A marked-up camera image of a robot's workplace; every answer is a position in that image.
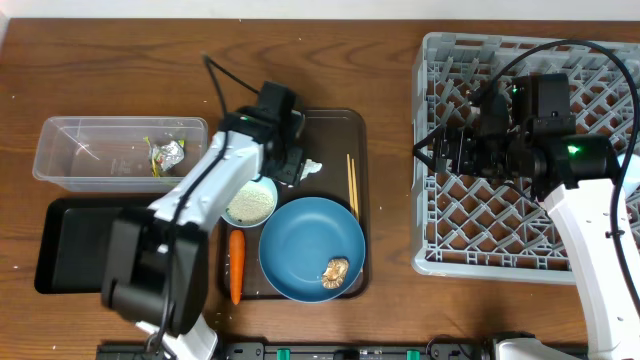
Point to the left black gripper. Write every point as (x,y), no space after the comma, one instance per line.
(292,170)

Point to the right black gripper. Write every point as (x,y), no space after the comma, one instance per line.
(445,136)

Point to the light blue rice bowl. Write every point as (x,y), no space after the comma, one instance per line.
(252,202)

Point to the snack wrapper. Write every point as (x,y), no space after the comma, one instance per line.
(163,158)

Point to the white paper napkin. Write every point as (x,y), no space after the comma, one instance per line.
(310,167)

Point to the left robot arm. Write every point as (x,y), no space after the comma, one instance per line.
(156,271)

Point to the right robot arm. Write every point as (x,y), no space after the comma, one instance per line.
(577,179)

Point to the grey plastic dishwasher rack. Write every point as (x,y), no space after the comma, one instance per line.
(470,227)

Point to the white rice pile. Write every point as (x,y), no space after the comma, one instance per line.
(250,202)

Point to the large blue plate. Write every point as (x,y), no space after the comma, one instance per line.
(301,238)

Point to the orange carrot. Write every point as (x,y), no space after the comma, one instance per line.
(237,253)

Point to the brown food scrap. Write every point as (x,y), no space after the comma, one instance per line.
(335,273)

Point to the clear plastic bin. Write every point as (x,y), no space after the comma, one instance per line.
(111,153)

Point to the black rectangular tray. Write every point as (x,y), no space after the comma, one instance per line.
(75,245)

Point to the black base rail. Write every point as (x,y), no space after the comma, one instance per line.
(436,350)

